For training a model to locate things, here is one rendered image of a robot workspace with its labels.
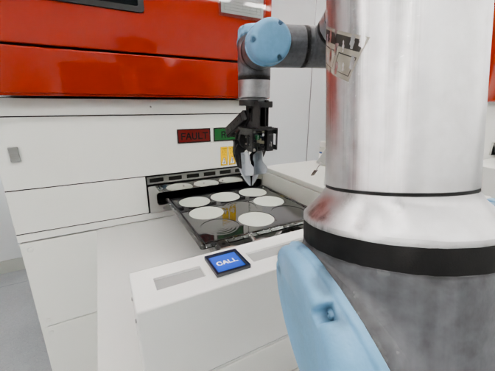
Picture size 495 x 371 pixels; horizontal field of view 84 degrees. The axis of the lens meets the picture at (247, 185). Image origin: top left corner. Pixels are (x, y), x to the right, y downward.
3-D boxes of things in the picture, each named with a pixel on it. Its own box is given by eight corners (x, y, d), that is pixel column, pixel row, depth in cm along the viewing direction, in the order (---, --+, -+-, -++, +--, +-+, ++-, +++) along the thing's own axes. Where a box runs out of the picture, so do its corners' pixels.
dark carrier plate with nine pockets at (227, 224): (170, 200, 91) (170, 199, 91) (258, 186, 107) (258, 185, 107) (205, 244, 62) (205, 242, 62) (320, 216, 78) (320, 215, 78)
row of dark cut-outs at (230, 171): (146, 184, 91) (146, 177, 90) (260, 170, 111) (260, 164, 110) (147, 185, 91) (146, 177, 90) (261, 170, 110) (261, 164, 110)
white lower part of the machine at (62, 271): (79, 317, 161) (51, 184, 137) (211, 277, 198) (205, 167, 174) (69, 444, 101) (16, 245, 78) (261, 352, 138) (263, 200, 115)
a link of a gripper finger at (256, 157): (260, 189, 68) (261, 152, 65) (248, 183, 72) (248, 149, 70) (270, 188, 69) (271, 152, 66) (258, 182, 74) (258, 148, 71)
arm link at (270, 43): (313, 15, 47) (292, 31, 57) (248, 12, 45) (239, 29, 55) (310, 65, 49) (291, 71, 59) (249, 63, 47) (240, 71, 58)
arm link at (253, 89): (231, 81, 64) (261, 82, 68) (232, 101, 66) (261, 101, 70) (247, 78, 58) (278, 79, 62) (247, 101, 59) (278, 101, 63)
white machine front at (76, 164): (20, 240, 80) (-18, 97, 69) (259, 197, 117) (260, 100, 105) (17, 244, 77) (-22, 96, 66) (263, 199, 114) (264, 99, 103)
